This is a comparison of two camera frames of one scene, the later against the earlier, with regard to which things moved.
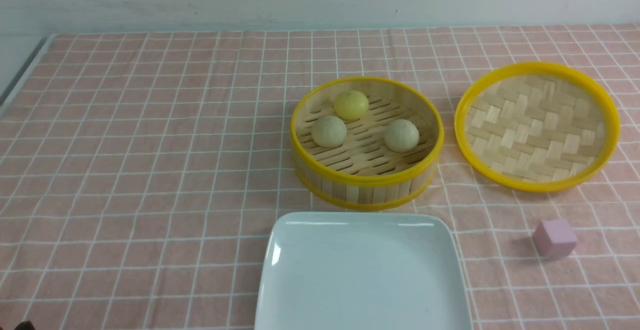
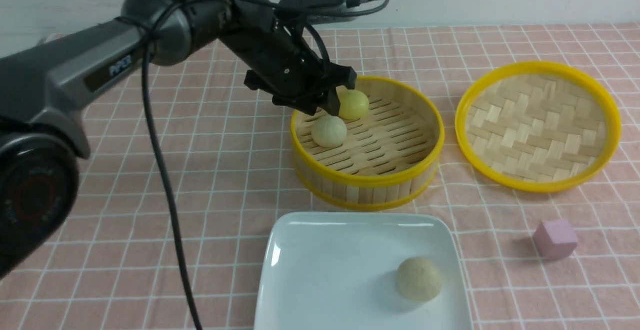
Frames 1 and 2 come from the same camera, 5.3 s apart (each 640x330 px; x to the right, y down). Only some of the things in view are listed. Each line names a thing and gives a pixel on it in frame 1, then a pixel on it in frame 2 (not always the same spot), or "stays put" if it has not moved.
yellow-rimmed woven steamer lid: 537,127 stays put
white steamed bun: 401,135 → 419,278
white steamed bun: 328,131 stays put
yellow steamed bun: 351,105 stays put
